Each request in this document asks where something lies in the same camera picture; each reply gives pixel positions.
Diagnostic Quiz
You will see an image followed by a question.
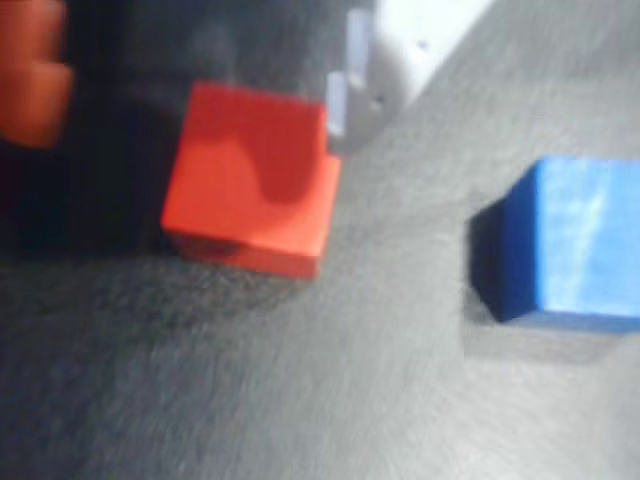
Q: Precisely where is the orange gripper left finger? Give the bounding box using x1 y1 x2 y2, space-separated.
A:
0 0 75 150

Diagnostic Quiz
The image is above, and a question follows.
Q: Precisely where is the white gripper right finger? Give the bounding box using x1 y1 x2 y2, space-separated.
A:
324 0 497 157

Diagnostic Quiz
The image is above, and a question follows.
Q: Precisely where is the red cube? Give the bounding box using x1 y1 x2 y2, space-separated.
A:
160 81 344 280

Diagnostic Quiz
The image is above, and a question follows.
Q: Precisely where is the blue cube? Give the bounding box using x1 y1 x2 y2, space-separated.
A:
468 155 640 335

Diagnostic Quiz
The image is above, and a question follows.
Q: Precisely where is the black felt mat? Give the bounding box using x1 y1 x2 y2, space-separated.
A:
0 0 640 480

